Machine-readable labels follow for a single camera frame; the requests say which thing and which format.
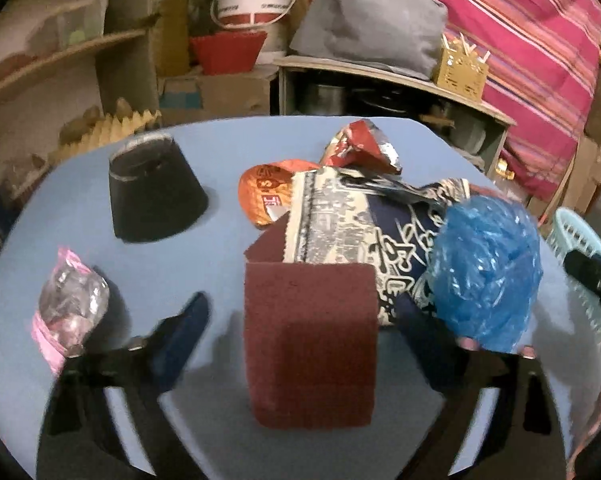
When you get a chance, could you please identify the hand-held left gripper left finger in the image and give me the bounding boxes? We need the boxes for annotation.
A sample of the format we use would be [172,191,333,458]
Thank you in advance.
[35,290,214,480]

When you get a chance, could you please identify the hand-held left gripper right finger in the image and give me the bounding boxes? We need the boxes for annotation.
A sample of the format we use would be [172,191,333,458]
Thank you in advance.
[393,292,568,480]

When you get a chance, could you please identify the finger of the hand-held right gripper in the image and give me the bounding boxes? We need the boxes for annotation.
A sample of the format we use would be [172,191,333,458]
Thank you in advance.
[564,250,601,331]

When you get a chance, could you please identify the light blue plastic basket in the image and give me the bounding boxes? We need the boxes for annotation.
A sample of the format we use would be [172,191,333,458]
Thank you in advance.
[547,207,601,341]

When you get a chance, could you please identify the blue plastic bag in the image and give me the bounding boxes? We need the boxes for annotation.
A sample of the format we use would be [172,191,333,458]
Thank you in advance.
[427,195,543,353]

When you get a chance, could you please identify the maroon scouring pad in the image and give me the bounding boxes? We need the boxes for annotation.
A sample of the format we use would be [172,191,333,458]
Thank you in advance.
[243,215,380,431]

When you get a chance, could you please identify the orange snack wrapper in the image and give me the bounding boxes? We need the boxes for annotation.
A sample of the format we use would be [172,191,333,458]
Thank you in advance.
[238,158,321,231]

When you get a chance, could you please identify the brown cardboard boxes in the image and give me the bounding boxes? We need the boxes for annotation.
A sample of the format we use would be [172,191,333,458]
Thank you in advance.
[525,100,601,216]

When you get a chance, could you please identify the pink clear plastic wrapper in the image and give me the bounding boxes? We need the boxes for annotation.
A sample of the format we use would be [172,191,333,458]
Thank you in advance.
[32,246,110,376]

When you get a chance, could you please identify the black paper cup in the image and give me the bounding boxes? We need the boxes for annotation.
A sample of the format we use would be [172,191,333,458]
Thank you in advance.
[108,132,210,243]

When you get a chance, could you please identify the navy patterned snack bag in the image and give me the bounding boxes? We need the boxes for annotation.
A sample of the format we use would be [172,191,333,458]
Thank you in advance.
[283,167,473,328]

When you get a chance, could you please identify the red foil snack wrapper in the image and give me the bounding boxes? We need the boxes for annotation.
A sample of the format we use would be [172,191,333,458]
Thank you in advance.
[320,119,403,176]

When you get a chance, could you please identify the yellow egg crate foam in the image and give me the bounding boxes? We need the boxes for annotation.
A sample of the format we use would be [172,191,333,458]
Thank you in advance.
[48,110,162,163]

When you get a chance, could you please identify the pink striped blanket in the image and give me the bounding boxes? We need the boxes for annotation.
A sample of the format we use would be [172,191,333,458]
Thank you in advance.
[290,0,601,201]

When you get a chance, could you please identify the yellow plastic basket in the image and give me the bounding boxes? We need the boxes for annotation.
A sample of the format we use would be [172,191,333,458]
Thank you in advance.
[433,35,490,101]

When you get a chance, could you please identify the cardboard box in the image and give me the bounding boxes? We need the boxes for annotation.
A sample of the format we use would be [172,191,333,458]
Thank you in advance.
[158,67,278,126]

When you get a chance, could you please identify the metal pot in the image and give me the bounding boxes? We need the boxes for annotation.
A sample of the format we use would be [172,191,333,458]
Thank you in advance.
[300,82,348,116]

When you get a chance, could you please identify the wooden cabinet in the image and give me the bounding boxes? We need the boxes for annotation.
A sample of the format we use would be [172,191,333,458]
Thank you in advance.
[273,55,516,171]

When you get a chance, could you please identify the wooden corner shelf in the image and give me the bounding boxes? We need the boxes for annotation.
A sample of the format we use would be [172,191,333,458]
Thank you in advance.
[0,0,161,201]

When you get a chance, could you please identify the red plastic basket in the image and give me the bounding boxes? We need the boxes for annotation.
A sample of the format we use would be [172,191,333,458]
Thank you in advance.
[189,30,268,76]

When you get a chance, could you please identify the grey fabric bag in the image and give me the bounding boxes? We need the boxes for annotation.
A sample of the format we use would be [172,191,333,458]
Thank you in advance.
[288,0,448,81]

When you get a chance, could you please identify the clear plastic container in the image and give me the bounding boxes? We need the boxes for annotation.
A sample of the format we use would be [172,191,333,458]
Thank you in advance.
[30,0,106,46]

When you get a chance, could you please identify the white plastic bucket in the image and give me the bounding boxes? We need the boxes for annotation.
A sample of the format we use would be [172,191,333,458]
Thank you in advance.
[210,0,298,31]

